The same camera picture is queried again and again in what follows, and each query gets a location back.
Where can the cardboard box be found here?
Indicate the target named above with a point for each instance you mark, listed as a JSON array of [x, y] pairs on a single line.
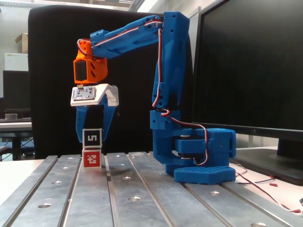
[[22, 45]]

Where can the red cube with white pattern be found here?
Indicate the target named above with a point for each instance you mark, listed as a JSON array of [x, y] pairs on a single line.
[[91, 160]]

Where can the black cube with number five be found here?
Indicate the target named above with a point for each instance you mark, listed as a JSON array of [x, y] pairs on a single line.
[[92, 138]]

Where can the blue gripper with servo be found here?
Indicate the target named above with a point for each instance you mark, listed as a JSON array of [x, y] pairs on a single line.
[[81, 118]]

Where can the white camera mount with board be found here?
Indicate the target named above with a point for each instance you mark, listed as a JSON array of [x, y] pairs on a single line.
[[106, 88]]

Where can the white background desk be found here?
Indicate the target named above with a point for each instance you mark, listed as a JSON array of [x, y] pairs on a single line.
[[14, 126]]

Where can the black background monitor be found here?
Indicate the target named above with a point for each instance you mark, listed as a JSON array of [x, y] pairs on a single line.
[[16, 89]]

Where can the dark keyboard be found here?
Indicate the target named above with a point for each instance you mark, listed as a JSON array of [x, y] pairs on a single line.
[[14, 119]]

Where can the blue and orange robot arm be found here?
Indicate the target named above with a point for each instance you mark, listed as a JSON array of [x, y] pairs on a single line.
[[172, 59]]

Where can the black Dell monitor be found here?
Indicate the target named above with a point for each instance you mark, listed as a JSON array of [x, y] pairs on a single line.
[[248, 71]]

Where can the grey tape roll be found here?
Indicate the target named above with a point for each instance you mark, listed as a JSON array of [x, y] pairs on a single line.
[[11, 116]]

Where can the aluminium slotted base plate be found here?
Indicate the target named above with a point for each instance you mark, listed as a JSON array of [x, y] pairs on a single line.
[[94, 201]]

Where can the ceiling light fixture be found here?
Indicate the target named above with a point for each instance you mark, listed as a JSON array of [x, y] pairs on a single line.
[[137, 4]]

